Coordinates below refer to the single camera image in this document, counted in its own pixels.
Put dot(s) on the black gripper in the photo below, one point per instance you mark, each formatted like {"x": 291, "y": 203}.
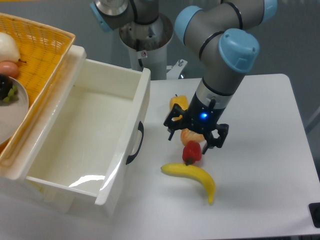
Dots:
{"x": 199, "y": 118}

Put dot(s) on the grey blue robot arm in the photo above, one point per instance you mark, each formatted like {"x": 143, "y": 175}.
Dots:
{"x": 218, "y": 37}

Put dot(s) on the white drawer cabinet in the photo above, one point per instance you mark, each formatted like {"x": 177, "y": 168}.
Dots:
{"x": 12, "y": 178}

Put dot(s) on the croissant bread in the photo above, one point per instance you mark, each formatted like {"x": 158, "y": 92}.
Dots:
{"x": 187, "y": 135}

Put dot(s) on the red bell pepper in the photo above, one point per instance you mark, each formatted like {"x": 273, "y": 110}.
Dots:
{"x": 192, "y": 153}

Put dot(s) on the yellow bell pepper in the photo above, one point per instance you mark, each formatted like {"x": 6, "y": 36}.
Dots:
{"x": 181, "y": 100}

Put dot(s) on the yellow banana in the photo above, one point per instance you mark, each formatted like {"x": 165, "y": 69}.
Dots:
{"x": 193, "y": 172}

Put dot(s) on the black device at edge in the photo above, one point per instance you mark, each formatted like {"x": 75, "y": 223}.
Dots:
{"x": 314, "y": 209}

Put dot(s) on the yellow woven basket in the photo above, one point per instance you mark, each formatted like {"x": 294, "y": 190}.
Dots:
{"x": 43, "y": 47}

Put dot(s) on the white plate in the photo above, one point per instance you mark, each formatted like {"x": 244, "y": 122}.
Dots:
{"x": 13, "y": 113}

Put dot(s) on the dark grapes bunch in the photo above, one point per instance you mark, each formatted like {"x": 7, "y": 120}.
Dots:
{"x": 8, "y": 90}

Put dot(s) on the pink sausage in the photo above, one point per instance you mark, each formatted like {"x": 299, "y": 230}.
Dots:
{"x": 9, "y": 68}

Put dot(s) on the white pear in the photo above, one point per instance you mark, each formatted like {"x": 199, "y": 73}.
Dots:
{"x": 9, "y": 50}

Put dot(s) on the white metal frame bracket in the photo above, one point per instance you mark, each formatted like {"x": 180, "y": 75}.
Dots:
{"x": 174, "y": 72}

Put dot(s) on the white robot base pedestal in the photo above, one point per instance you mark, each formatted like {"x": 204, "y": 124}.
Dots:
{"x": 147, "y": 45}

